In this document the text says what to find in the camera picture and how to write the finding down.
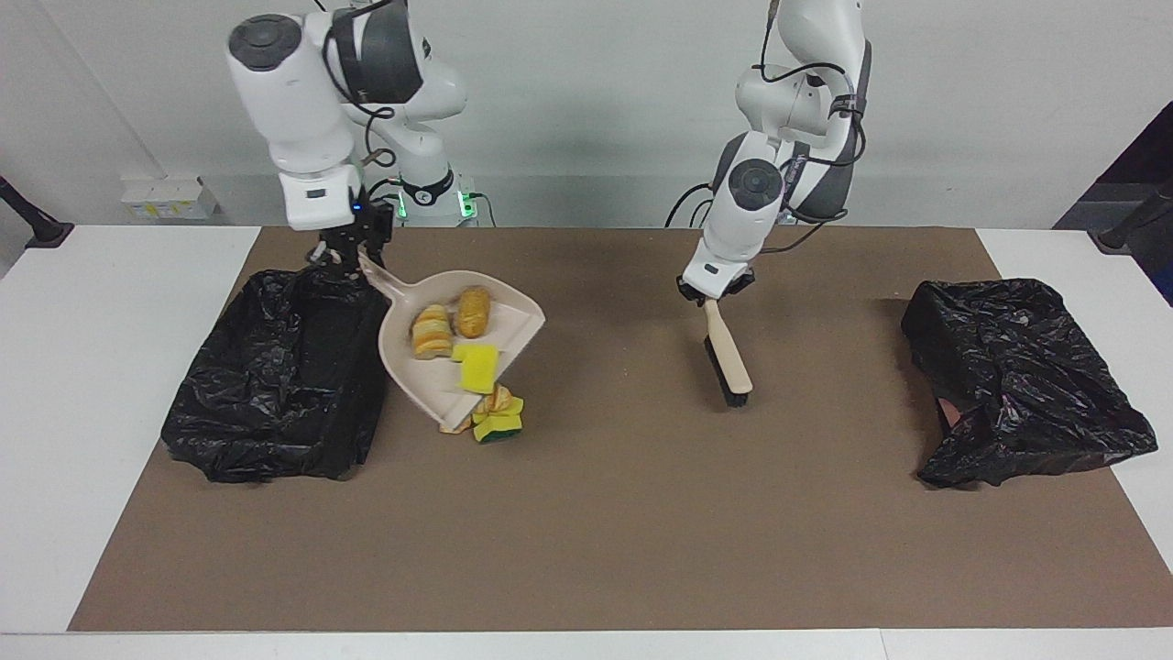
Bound yellow green sponge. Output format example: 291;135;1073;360
470;396;526;445

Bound white wall socket box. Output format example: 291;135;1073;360
121;176;221;221

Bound brown oval bread roll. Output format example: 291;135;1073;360
455;286;494;339

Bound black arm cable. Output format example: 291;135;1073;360
759;0;870;256
316;0;409;198

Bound beige plastic dustpan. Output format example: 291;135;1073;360
356;249;547;429

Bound dark cabinet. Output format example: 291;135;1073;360
1054;99;1173;230

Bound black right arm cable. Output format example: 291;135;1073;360
316;0;409;198

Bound plain yellow sponge piece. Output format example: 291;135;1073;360
451;342;501;396

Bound black stand foot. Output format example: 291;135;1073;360
1089;179;1173;255
0;174;74;250

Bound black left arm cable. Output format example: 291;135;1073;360
759;0;870;256

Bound beige hand brush black bristles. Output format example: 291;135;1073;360
701;298;754;407

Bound brown table mat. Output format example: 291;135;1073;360
67;226;1173;633

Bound black base power cable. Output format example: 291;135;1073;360
664;179;734;228

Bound black bag lined pink bin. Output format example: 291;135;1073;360
900;278;1159;490

